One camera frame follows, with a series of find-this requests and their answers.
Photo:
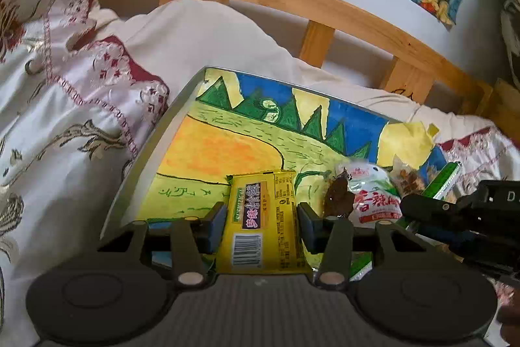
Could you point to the hanging floral cloth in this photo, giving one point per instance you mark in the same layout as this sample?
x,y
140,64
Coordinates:
x,y
510,19

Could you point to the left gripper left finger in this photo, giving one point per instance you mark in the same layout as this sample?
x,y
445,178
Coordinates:
x,y
191,238

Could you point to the wooden bed rail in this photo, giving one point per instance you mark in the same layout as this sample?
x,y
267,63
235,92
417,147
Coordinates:
x,y
415,66

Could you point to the clear bag mixed nuts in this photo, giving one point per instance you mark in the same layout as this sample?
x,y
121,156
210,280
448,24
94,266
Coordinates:
x,y
408,180

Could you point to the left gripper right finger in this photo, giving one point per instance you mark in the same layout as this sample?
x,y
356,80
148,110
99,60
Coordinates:
x,y
333,239

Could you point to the grey tray with drawing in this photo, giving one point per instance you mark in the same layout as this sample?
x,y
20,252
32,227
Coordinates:
x,y
239,124

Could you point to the small dark brown snack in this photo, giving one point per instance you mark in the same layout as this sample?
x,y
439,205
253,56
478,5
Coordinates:
x,y
338,201

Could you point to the green vegetable snack packet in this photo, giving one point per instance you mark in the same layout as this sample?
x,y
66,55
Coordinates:
x,y
375,197

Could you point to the yellow snack bar packet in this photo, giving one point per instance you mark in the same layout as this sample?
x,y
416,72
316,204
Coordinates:
x,y
262,235

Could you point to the floral satin bedspread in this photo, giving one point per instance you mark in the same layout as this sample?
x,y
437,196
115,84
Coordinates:
x,y
75,112

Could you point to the white pillow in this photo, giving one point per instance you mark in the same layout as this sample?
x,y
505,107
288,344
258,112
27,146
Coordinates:
x,y
178,39

